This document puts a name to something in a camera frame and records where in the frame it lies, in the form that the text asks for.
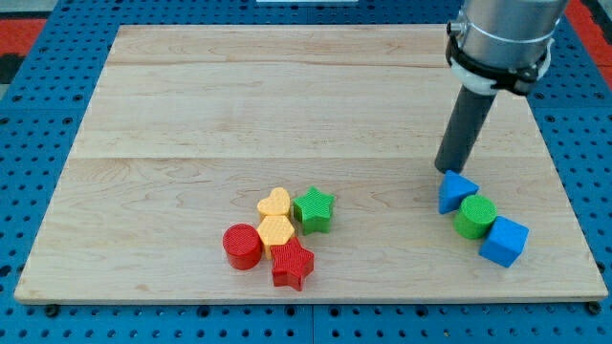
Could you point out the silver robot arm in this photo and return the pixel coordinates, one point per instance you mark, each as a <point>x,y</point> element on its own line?
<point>498,45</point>

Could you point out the green star block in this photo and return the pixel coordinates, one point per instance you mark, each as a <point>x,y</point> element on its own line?
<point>314,211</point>

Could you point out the red star block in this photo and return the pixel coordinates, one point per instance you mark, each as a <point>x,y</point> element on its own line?
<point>292,263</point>

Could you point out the yellow heart block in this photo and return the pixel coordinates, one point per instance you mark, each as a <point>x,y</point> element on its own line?
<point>278,203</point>

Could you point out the yellow hexagon block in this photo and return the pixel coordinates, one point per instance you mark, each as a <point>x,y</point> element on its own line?
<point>275,230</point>

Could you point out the red cylinder block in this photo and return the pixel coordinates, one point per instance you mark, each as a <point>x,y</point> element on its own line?
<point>242,246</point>

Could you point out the wooden board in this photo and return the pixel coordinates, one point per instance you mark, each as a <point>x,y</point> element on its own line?
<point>189,127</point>

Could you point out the blue triangle block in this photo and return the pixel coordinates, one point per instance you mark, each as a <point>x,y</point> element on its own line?
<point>453,189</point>

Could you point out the green cylinder block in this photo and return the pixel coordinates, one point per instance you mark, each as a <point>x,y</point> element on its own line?
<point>474,217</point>

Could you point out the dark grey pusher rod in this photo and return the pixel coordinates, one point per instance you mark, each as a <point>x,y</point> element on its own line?
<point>465,123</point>

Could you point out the blue cube block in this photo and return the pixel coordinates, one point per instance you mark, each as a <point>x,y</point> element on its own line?
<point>505,242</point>

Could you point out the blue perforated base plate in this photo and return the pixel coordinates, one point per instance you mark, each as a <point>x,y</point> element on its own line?
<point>42,106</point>

